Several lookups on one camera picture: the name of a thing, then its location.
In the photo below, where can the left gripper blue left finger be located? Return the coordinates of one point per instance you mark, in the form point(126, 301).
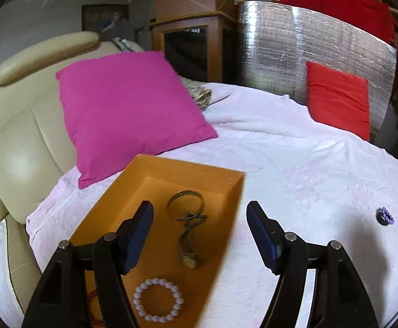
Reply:
point(135, 235)

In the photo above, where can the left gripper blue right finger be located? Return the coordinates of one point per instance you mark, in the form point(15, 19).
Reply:
point(267, 234)

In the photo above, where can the orange cardboard box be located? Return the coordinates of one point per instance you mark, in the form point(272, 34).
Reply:
point(173, 187)

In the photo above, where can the magenta pillow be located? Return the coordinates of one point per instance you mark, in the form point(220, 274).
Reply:
point(125, 104)

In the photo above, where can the beige leather sofa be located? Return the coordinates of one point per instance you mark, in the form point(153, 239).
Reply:
point(39, 197)

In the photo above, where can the white towel on sofa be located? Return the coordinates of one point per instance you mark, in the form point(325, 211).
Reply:
point(11, 311)

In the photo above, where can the red small pillow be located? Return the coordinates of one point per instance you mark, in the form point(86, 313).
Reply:
point(338, 99)

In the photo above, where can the silver foil insulation sheet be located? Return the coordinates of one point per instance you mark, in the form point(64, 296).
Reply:
point(278, 40)

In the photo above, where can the wooden pillar cabinet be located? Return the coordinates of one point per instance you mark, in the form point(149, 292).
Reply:
point(199, 38)

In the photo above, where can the red cloth on railing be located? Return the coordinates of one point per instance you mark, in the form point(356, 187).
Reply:
point(371, 16)

